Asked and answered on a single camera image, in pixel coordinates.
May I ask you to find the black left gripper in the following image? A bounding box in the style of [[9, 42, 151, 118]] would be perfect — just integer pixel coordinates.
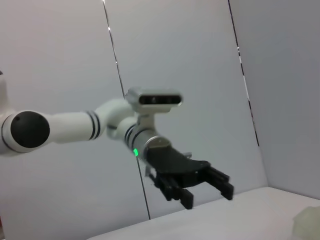
[[144, 144, 235, 210]]

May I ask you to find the green glass fruit plate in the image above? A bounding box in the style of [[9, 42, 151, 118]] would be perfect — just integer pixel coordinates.
[[292, 206, 320, 237]]

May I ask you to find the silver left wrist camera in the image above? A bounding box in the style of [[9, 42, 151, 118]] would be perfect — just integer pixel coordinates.
[[124, 86, 185, 135]]

